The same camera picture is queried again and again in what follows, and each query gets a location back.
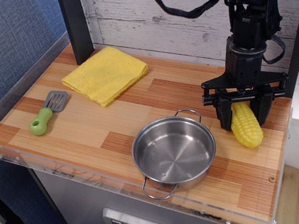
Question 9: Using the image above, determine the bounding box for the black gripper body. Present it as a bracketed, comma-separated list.
[201, 36, 288, 107]

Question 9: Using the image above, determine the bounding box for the clear acrylic front guard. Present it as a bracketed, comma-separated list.
[0, 98, 279, 224]

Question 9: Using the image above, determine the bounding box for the yellow plastic corn cob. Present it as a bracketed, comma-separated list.
[231, 102, 264, 148]

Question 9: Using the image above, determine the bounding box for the black left frame post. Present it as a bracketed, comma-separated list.
[58, 0, 94, 65]

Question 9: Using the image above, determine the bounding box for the stainless steel pot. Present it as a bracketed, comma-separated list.
[132, 111, 216, 200]

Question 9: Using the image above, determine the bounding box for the green handled grey spatula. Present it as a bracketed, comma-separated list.
[29, 90, 68, 136]

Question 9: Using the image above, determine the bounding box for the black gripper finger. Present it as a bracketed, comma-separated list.
[214, 99, 233, 131]
[250, 94, 273, 126]

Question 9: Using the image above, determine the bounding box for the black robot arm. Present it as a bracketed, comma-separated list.
[201, 0, 288, 131]

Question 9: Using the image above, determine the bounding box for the yellow folded cloth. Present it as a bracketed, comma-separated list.
[62, 46, 148, 107]

